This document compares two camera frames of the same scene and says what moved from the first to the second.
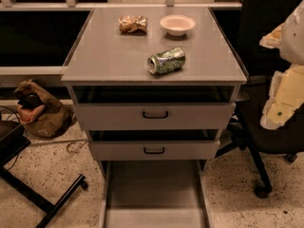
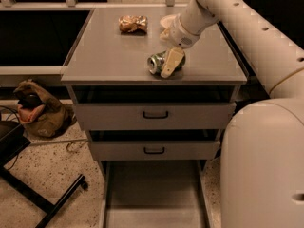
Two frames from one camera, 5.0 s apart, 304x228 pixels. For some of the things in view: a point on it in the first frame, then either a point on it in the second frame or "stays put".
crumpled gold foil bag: (133, 24) stays put
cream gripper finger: (272, 40) -> (164, 35)
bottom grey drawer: (154, 194) stays put
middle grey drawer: (153, 144) stays put
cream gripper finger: (286, 97) -> (174, 57)
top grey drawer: (154, 107) stays put
